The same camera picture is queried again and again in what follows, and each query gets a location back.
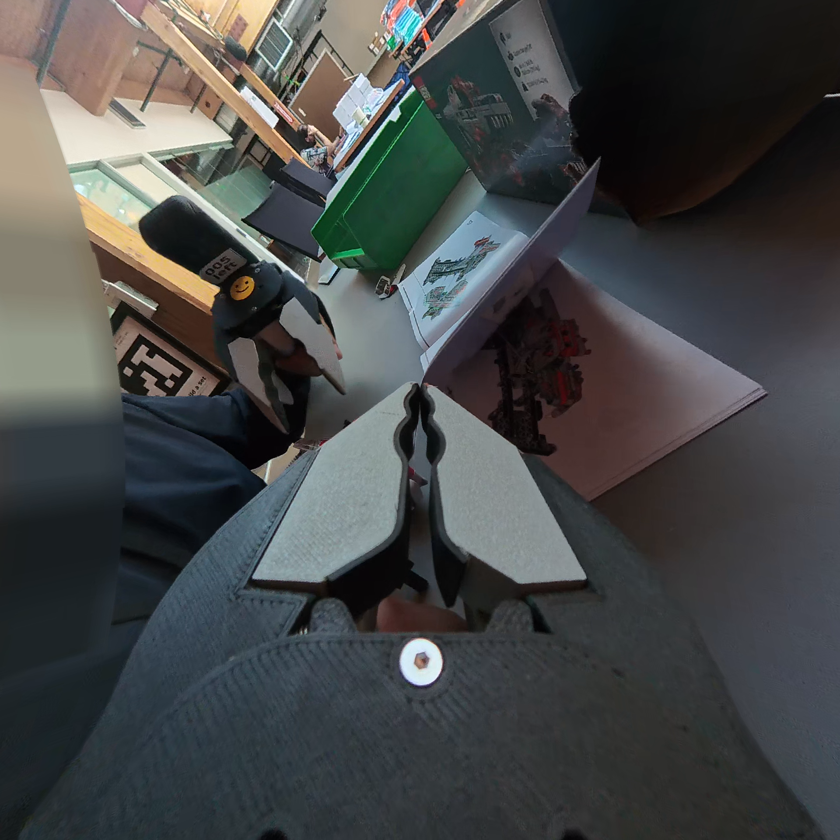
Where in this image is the black chair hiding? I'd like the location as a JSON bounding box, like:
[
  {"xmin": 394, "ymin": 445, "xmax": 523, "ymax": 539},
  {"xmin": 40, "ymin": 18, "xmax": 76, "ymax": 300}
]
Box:
[
  {"xmin": 279, "ymin": 161, "xmax": 339, "ymax": 198},
  {"xmin": 243, "ymin": 184, "xmax": 329, "ymax": 260}
]

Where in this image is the green plastic bin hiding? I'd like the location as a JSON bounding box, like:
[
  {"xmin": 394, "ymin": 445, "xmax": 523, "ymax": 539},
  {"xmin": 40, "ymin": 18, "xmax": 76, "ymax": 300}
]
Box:
[{"xmin": 310, "ymin": 88, "xmax": 470, "ymax": 271}]

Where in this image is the white wall vent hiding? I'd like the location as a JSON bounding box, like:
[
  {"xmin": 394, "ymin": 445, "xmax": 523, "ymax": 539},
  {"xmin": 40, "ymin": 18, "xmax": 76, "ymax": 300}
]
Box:
[{"xmin": 252, "ymin": 20, "xmax": 294, "ymax": 67}]

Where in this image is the person's left forearm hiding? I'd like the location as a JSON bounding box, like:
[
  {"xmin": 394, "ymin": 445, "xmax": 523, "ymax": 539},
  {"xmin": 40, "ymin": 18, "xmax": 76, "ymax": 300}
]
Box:
[{"xmin": 121, "ymin": 387, "xmax": 309, "ymax": 546}]

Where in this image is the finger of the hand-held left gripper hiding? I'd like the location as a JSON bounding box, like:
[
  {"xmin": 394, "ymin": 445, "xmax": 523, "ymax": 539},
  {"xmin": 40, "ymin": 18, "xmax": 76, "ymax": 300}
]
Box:
[
  {"xmin": 277, "ymin": 302, "xmax": 347, "ymax": 396},
  {"xmin": 227, "ymin": 336, "xmax": 294, "ymax": 434}
]

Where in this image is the black and white marker sign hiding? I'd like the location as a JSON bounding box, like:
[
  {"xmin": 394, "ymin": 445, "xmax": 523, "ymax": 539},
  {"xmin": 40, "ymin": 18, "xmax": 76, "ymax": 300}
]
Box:
[{"xmin": 108, "ymin": 302, "xmax": 231, "ymax": 399}]

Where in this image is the wooden desk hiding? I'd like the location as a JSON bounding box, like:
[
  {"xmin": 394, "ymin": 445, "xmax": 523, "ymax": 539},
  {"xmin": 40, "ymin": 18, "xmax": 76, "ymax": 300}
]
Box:
[{"xmin": 77, "ymin": 196, "xmax": 224, "ymax": 312}]

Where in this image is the stack of white boxes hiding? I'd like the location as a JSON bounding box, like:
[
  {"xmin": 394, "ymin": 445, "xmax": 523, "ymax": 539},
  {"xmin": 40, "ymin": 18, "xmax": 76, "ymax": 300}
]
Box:
[{"xmin": 331, "ymin": 72, "xmax": 388, "ymax": 132}]

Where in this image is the dark lego truck box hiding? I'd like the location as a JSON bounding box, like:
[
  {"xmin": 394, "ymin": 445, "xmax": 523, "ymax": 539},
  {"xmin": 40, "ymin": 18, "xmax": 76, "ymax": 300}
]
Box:
[{"xmin": 410, "ymin": 0, "xmax": 592, "ymax": 206}]

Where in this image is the lego instruction booklet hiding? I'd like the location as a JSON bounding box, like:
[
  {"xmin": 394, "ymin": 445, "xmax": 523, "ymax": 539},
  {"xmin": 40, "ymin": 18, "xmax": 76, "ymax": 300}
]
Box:
[{"xmin": 399, "ymin": 157, "xmax": 767, "ymax": 501}]

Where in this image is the long wooden workbench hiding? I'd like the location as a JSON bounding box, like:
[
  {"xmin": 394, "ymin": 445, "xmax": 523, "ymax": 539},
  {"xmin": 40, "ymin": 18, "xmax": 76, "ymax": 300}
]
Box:
[{"xmin": 141, "ymin": 0, "xmax": 311, "ymax": 166}]

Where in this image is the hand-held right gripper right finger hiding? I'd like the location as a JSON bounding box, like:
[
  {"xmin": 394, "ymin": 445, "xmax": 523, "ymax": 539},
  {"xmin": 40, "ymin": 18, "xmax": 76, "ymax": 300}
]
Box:
[{"xmin": 422, "ymin": 384, "xmax": 588, "ymax": 609}]

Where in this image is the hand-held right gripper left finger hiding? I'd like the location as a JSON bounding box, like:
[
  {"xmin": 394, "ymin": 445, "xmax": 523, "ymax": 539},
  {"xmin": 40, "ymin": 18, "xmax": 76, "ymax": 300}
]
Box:
[{"xmin": 251, "ymin": 382, "xmax": 422, "ymax": 616}]

